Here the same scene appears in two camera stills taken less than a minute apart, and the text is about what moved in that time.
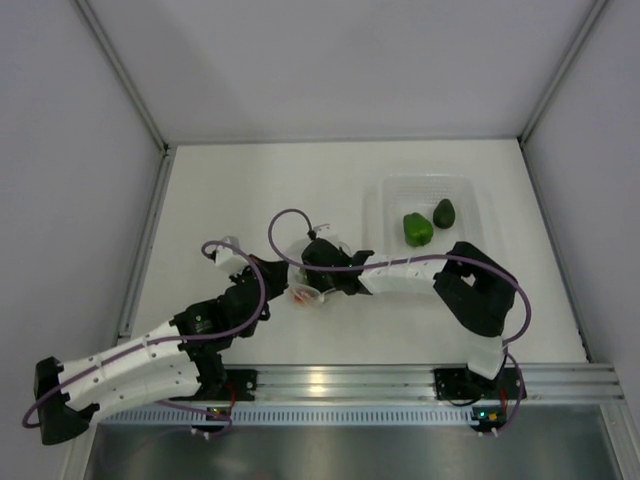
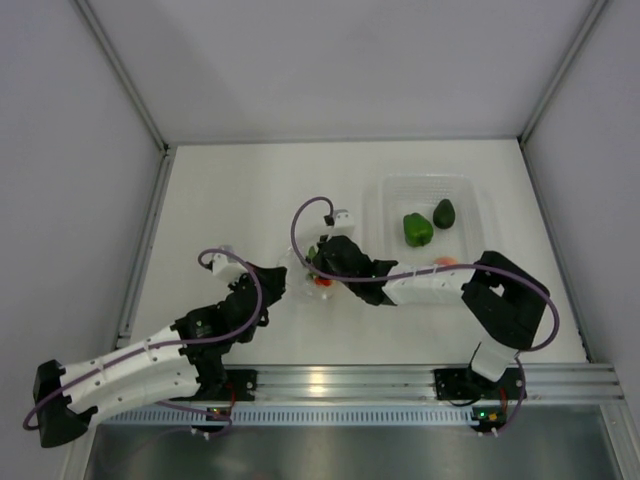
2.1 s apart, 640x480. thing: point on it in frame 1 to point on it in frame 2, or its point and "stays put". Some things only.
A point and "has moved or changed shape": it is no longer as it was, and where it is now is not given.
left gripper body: [277, 286] stays put
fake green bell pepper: [418, 231] stays put
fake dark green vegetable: [444, 214] stays put
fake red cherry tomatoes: [302, 295] has moved or changed shape
